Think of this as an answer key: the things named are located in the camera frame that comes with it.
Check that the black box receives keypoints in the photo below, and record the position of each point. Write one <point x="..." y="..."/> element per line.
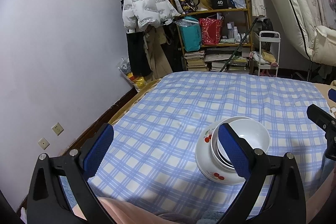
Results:
<point x="221" y="1"/>

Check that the red patterned bag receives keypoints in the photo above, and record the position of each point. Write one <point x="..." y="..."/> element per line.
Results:
<point x="210" y="32"/>

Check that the beige hanging trousers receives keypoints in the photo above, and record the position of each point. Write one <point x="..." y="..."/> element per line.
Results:
<point x="160" y="56"/>

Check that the black hanging garment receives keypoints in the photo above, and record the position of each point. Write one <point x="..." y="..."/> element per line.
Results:
<point x="137" y="56"/>

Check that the dark wooden bed frame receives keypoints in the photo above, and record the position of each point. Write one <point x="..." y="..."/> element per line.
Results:
<point x="86" y="129"/>

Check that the pile of magazines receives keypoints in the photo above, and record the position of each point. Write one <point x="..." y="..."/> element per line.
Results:
<point x="228" y="62"/>

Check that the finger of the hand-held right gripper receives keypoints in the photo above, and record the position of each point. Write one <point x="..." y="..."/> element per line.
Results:
<point x="321" y="116"/>
<point x="332" y="95"/>

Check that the black pole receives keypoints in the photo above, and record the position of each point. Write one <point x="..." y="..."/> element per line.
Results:
<point x="236" y="48"/>

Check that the wall socket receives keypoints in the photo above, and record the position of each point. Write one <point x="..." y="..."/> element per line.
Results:
<point x="57" y="129"/>
<point x="43" y="144"/>

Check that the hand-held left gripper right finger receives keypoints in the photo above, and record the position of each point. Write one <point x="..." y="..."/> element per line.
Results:
<point x="232" y="153"/>

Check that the white bottle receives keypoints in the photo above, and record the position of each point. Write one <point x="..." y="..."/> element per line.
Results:
<point x="235" y="33"/>
<point x="231" y="29"/>

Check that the stack of books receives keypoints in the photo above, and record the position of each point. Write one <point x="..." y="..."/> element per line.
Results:
<point x="194" y="61"/>

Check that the black bag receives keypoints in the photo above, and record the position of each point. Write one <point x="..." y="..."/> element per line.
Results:
<point x="266" y="26"/>

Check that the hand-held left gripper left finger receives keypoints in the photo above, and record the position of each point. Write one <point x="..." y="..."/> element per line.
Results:
<point x="98" y="153"/>

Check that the plain white bowl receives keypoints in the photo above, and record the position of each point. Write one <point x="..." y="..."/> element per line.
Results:
<point x="252" y="134"/>

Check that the teal bag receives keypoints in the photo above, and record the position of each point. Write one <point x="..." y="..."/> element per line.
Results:
<point x="190" y="36"/>

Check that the brown flowered blanket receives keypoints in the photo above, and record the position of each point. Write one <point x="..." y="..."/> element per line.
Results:
<point x="321" y="88"/>

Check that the white trolley cart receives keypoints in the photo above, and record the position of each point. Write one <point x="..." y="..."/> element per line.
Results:
<point x="270" y="35"/>

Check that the wooden shelf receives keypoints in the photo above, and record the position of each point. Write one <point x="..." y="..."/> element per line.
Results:
<point x="236" y="11"/>

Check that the clear bag with yellow items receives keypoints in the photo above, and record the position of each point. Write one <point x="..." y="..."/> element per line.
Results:
<point x="131" y="74"/>

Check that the blue checked tablecloth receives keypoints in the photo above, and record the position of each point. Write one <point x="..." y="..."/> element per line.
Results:
<point x="183" y="98"/>

